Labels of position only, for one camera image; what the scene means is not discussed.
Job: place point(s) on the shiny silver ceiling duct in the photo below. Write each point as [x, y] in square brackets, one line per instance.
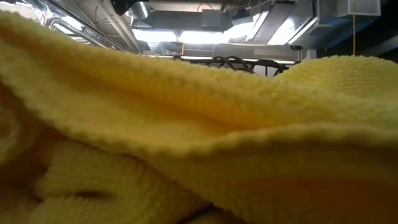
[62, 25]

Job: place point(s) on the grey ceiling box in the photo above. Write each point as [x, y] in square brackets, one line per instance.
[211, 18]

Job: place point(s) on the white ceiling box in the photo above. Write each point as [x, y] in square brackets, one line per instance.
[359, 7]

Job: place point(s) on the yellow hanging pole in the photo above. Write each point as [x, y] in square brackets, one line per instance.
[354, 34]

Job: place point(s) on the yellow microfiber towel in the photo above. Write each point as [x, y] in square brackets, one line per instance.
[199, 124]

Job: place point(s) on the silver round air duct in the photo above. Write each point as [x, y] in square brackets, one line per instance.
[140, 9]

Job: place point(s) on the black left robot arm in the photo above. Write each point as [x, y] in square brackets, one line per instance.
[124, 6]

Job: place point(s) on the silver rectangular air duct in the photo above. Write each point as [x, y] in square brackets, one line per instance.
[276, 21]

